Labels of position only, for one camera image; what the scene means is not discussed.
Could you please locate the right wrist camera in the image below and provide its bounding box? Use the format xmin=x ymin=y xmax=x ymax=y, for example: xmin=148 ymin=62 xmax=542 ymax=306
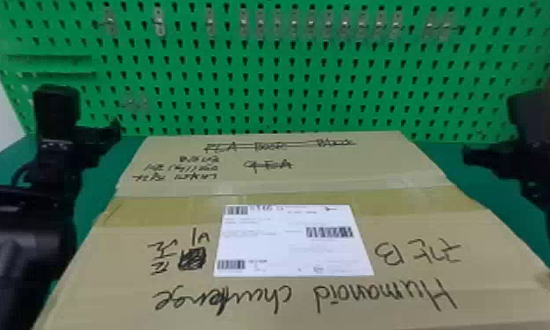
xmin=506 ymin=89 xmax=550 ymax=145

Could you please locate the cardboard box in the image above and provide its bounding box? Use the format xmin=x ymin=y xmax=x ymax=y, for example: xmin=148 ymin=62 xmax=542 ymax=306
xmin=32 ymin=130 xmax=550 ymax=330

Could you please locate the black cable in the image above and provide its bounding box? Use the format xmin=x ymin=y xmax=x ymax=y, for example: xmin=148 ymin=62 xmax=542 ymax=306
xmin=11 ymin=160 xmax=37 ymax=186

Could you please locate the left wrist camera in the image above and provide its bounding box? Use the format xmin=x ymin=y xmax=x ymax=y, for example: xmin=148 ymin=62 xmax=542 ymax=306
xmin=32 ymin=84 xmax=82 ymax=141

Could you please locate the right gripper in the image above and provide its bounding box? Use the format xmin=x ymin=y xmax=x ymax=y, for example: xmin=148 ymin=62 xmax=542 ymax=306
xmin=461 ymin=140 xmax=540 ymax=185

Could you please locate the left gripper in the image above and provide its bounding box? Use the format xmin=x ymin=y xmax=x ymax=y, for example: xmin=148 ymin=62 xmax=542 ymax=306
xmin=65 ymin=119 xmax=123 ymax=170

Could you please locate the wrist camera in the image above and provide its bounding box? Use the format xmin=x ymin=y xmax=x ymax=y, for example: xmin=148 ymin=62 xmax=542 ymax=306
xmin=32 ymin=84 xmax=82 ymax=141
xmin=506 ymin=89 xmax=550 ymax=145

